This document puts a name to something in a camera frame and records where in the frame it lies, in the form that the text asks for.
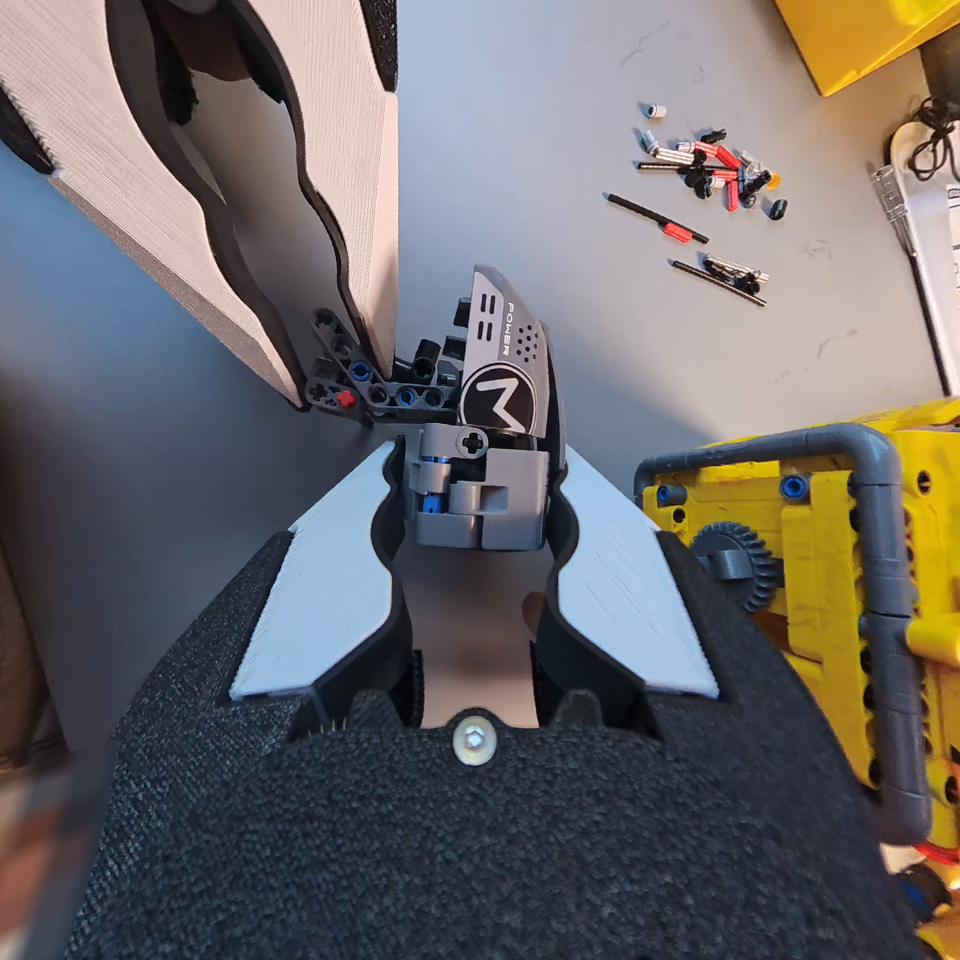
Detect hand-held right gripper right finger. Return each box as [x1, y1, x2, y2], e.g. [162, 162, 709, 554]
[547, 442, 721, 702]

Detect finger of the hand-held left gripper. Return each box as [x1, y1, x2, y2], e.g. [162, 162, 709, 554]
[0, 0, 312, 412]
[228, 0, 401, 384]

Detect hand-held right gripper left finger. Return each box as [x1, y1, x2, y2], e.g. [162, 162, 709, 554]
[228, 441, 402, 702]

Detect yellow brick-built vehicle model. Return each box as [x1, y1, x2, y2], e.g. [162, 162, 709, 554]
[633, 397, 960, 960]

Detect grey brick engine assembly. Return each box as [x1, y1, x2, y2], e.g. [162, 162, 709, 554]
[303, 264, 567, 554]

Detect grey desk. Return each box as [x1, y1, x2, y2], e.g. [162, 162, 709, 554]
[0, 0, 960, 759]

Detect black axle with red bush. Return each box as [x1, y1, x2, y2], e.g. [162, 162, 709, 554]
[604, 192, 711, 246]

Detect grey and black connector pins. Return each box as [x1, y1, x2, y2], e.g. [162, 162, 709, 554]
[701, 252, 771, 294]

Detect pile of small brick pins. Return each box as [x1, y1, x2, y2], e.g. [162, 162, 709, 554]
[637, 127, 785, 213]

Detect white paper sheet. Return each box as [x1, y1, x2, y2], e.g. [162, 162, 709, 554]
[888, 120, 960, 399]

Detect yellow plastic bin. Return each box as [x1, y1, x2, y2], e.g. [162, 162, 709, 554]
[772, 0, 960, 99]

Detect black flat device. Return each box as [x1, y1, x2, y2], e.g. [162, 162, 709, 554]
[918, 30, 960, 102]

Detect black coiled cable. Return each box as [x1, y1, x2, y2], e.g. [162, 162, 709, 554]
[888, 93, 960, 183]

